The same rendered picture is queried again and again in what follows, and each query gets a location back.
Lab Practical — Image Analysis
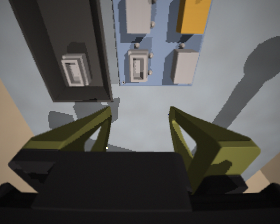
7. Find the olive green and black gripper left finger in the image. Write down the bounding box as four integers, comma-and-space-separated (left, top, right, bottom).
20, 106, 112, 151

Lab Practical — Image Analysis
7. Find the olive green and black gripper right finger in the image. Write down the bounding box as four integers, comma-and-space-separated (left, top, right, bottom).
169, 106, 261, 195

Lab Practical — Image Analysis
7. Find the yellow brass block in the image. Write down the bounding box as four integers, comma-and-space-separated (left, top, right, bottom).
176, 0, 211, 34

